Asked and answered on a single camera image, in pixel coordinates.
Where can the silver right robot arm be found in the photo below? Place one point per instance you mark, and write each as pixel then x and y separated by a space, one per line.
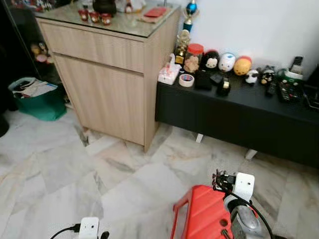
pixel 244 223

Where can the red plastic stool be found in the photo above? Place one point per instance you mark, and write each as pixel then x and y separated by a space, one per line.
pixel 202 214

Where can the green shopping bag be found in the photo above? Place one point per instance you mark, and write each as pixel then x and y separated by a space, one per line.
pixel 42 104

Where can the light wooden cabinet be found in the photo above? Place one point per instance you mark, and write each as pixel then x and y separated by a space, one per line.
pixel 109 79

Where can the black flat tray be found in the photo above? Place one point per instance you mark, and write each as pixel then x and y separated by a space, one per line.
pixel 312 97

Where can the pink white tissue box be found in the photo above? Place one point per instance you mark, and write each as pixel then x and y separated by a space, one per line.
pixel 168 74

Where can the white tape roll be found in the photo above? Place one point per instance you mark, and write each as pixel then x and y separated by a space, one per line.
pixel 185 82

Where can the black low console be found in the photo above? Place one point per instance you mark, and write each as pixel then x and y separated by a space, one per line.
pixel 239 118

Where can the black wallet pouch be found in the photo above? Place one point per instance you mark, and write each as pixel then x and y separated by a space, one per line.
pixel 203 79

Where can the green remote holder box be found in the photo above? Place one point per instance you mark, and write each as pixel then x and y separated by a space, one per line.
pixel 290 88

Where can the small black case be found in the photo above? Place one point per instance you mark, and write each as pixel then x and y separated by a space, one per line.
pixel 217 77

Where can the black remote control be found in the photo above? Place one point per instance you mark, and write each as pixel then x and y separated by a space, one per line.
pixel 270 89

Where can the red lid snack jar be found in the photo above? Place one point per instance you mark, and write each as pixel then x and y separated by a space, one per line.
pixel 193 59

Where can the gold trophy figure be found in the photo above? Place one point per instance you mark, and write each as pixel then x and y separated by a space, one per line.
pixel 183 46

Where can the black round plush toy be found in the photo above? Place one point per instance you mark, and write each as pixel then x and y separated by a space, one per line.
pixel 211 59

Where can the dark glass display cabinet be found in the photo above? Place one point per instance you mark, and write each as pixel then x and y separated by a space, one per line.
pixel 22 45

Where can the small black figurine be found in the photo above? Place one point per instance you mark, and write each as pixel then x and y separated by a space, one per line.
pixel 267 74

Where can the white round plush toy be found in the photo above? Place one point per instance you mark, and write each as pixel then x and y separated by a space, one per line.
pixel 227 61

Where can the small red cup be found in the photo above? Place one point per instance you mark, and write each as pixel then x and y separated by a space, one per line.
pixel 82 15
pixel 105 19
pixel 93 17

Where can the small white figurine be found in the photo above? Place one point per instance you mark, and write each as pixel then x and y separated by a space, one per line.
pixel 252 76

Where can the orange round plush toy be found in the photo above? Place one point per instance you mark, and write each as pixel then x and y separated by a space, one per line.
pixel 242 65

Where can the red flat box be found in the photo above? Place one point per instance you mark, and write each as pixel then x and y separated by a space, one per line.
pixel 154 12

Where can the black teapot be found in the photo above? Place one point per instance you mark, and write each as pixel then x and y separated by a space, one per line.
pixel 104 6

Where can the blue ball trophy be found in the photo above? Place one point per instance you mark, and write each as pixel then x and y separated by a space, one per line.
pixel 191 9

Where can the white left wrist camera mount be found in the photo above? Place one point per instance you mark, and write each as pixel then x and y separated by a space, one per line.
pixel 88 227

